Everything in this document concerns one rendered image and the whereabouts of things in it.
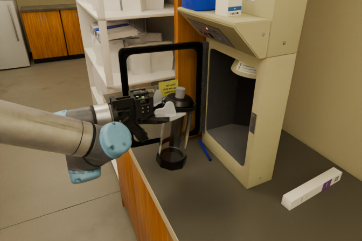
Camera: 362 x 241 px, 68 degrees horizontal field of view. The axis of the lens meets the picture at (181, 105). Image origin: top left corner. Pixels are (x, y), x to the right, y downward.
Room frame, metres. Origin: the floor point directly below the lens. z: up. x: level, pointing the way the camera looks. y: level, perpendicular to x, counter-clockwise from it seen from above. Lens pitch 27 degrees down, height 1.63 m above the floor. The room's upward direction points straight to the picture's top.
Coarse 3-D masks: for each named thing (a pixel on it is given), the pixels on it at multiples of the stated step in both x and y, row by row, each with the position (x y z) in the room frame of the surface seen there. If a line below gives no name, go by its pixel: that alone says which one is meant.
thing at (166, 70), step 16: (128, 64) 0.88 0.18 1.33; (144, 64) 0.90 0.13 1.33; (160, 64) 0.92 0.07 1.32; (176, 64) 0.94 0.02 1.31; (192, 64) 0.96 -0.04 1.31; (128, 80) 0.88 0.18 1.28; (144, 80) 0.90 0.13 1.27; (160, 80) 0.91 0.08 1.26; (176, 80) 0.94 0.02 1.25; (192, 80) 0.96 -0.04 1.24; (192, 96) 0.96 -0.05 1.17; (192, 112) 0.96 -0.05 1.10; (144, 128) 0.89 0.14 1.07; (160, 128) 0.91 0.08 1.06; (192, 128) 0.96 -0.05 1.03
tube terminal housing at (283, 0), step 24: (264, 0) 0.73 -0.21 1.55; (288, 0) 0.72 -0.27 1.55; (288, 24) 0.72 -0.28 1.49; (216, 48) 0.92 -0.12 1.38; (288, 48) 0.73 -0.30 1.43; (264, 72) 0.70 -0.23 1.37; (288, 72) 0.74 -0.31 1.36; (264, 96) 0.71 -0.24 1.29; (264, 120) 0.71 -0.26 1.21; (216, 144) 0.88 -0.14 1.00; (264, 144) 0.72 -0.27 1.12; (240, 168) 0.74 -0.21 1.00; (264, 168) 0.73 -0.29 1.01
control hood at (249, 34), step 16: (192, 16) 0.85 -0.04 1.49; (208, 16) 0.76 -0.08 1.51; (224, 16) 0.75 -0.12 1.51; (240, 16) 0.75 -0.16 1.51; (256, 16) 0.75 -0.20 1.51; (224, 32) 0.74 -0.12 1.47; (240, 32) 0.66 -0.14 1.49; (256, 32) 0.68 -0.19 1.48; (240, 48) 0.74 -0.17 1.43; (256, 48) 0.68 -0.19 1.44
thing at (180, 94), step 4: (176, 88) 0.75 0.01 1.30; (180, 88) 0.74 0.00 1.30; (184, 88) 0.75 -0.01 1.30; (176, 92) 0.74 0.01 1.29; (180, 92) 0.74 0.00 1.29; (184, 92) 0.74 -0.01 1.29; (168, 96) 0.74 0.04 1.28; (172, 96) 0.75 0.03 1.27; (176, 96) 0.74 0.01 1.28; (180, 96) 0.74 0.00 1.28; (184, 96) 0.76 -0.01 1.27; (188, 96) 0.76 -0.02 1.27; (168, 100) 0.73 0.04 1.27; (172, 100) 0.72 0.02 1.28; (176, 100) 0.72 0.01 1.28; (180, 100) 0.72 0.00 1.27; (184, 100) 0.73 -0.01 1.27; (188, 100) 0.73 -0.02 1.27; (192, 100) 0.75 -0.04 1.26; (176, 104) 0.71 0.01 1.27; (180, 104) 0.71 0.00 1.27; (184, 104) 0.71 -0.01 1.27; (188, 104) 0.72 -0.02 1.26; (192, 104) 0.73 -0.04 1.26
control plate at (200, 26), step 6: (198, 24) 0.87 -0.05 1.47; (204, 24) 0.82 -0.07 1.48; (198, 30) 0.93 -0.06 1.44; (204, 30) 0.87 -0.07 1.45; (210, 30) 0.82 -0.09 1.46; (216, 30) 0.77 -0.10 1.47; (210, 36) 0.88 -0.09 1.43; (216, 36) 0.82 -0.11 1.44; (222, 36) 0.77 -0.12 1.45; (222, 42) 0.83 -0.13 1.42; (228, 42) 0.78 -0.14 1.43
